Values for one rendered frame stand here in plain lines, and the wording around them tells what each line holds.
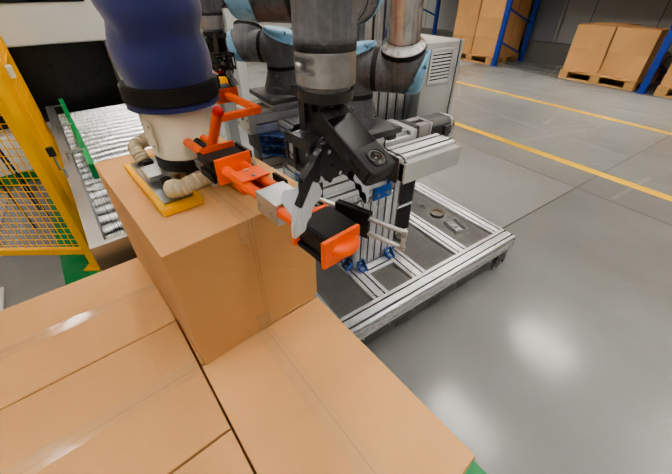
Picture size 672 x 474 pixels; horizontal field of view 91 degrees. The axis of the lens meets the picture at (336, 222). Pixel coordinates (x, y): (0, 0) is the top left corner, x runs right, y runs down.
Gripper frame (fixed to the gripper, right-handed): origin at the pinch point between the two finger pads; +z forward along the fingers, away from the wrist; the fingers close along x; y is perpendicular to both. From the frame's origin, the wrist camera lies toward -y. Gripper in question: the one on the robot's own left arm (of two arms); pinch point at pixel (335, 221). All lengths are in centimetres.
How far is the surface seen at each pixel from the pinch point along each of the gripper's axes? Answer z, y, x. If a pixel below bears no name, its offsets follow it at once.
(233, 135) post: 42, 149, -52
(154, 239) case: 14.9, 36.8, 20.3
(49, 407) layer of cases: 55, 45, 55
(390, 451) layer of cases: 55, -18, -1
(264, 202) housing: 1.2, 14.2, 4.5
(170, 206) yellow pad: 12.8, 44.3, 13.6
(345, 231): -0.7, -3.5, 1.2
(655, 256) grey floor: 109, -51, -228
